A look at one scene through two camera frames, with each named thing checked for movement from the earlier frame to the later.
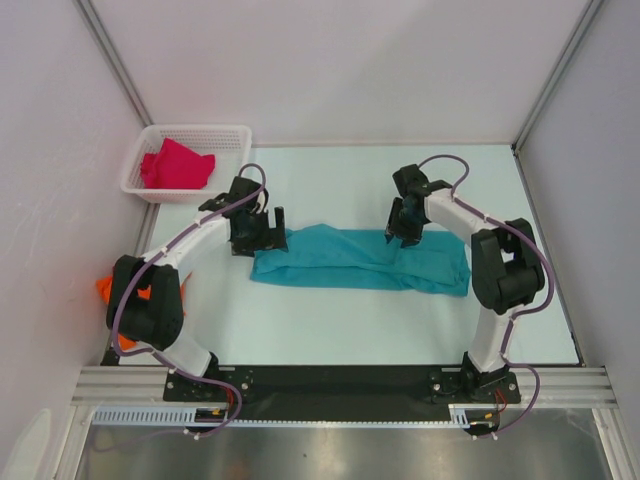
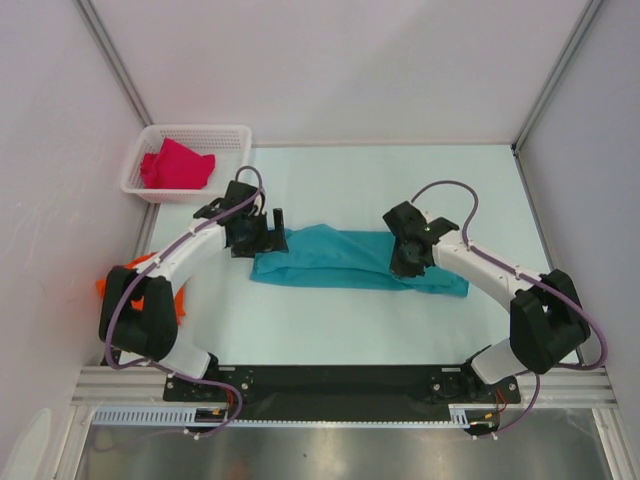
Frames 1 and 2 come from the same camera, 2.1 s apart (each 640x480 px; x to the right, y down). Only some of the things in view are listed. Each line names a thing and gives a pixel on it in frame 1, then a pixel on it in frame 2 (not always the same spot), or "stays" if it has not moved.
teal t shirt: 331,255 stays
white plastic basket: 184,163 stays
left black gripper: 271,238 stays
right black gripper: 410,237 → 401,269
